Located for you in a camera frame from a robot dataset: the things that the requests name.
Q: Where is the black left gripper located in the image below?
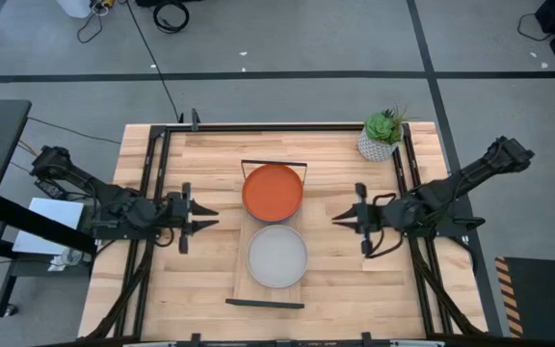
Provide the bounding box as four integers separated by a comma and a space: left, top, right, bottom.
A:
166, 181, 221, 255

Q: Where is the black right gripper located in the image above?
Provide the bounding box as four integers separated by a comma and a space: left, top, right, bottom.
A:
330, 181, 388, 256

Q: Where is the orange plate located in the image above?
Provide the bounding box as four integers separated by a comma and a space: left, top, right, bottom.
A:
241, 163, 304, 224

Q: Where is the grey plate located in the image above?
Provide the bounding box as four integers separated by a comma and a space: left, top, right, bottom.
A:
246, 224, 309, 290

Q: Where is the white patterned plant pot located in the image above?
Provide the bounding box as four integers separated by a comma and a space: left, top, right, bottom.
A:
357, 127, 399, 163

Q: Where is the green succulent plant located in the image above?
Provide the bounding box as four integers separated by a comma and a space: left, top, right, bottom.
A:
363, 106, 409, 146

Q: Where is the wooden dish rack board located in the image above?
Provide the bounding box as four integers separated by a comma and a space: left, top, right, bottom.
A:
224, 158, 308, 310

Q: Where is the crumpled clear plastic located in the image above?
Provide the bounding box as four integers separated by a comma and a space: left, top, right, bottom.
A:
47, 248, 96, 272

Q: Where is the white paper sheet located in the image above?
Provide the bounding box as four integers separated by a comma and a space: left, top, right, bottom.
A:
12, 197, 86, 256

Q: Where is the black yellow striped mat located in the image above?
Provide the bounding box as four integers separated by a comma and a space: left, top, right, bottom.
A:
493, 256, 555, 339

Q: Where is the white container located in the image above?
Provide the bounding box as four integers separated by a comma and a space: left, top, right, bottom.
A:
55, 0, 93, 19

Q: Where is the black metal table frame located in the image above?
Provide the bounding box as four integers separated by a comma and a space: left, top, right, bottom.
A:
84, 122, 489, 347

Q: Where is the long black floor cable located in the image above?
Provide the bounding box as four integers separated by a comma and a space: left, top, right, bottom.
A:
126, 0, 185, 122

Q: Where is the coiled black cable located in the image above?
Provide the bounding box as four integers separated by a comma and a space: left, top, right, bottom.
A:
151, 0, 191, 35

